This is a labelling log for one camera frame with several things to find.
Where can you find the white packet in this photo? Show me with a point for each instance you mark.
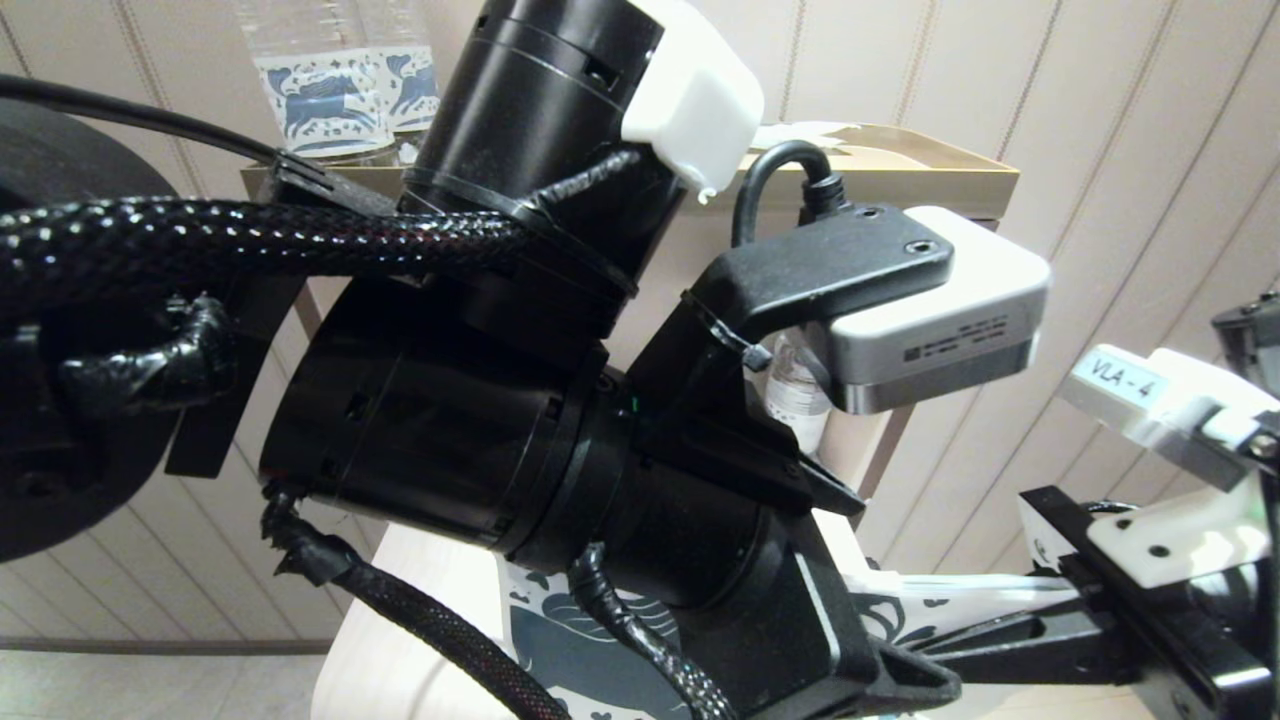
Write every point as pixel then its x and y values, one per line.
pixel 810 135

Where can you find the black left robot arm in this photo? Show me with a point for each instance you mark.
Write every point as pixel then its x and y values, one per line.
pixel 450 430

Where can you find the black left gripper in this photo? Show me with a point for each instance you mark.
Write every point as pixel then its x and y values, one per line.
pixel 790 640

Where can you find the white pouch blue horse print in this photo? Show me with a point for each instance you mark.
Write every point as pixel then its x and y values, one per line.
pixel 580 650

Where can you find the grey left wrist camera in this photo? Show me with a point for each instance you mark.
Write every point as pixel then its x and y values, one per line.
pixel 940 320

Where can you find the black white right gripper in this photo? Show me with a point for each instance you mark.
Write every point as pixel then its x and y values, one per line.
pixel 1200 620

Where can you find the beige wooden shelf unit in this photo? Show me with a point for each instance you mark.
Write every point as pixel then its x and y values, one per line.
pixel 950 180

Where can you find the large horse-label water bottle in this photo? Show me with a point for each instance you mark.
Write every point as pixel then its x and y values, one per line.
pixel 412 85
pixel 320 95

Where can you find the small capped water bottle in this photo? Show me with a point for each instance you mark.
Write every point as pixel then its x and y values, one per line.
pixel 795 400

